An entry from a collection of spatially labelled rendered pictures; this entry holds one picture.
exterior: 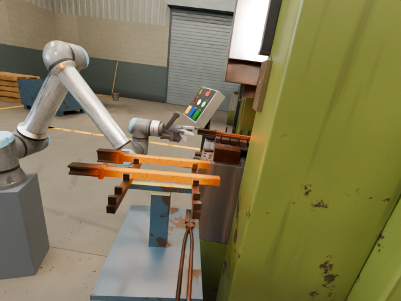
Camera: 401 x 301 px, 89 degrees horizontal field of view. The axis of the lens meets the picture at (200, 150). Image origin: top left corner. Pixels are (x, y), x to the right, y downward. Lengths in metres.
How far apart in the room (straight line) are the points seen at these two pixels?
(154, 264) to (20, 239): 1.03
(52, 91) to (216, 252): 1.22
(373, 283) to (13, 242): 1.71
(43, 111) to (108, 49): 8.96
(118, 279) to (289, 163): 0.61
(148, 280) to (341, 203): 0.64
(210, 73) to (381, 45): 8.48
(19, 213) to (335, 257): 1.51
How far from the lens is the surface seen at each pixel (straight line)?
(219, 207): 1.04
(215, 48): 9.09
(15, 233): 1.60
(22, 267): 1.77
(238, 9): 0.99
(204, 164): 0.76
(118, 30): 10.14
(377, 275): 0.97
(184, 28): 9.32
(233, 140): 1.06
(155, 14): 9.72
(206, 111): 1.49
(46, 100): 1.38
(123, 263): 0.76
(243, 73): 1.01
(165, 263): 0.75
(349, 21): 0.68
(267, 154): 0.65
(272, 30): 0.84
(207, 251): 1.23
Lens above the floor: 1.28
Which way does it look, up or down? 20 degrees down
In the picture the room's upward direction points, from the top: 7 degrees clockwise
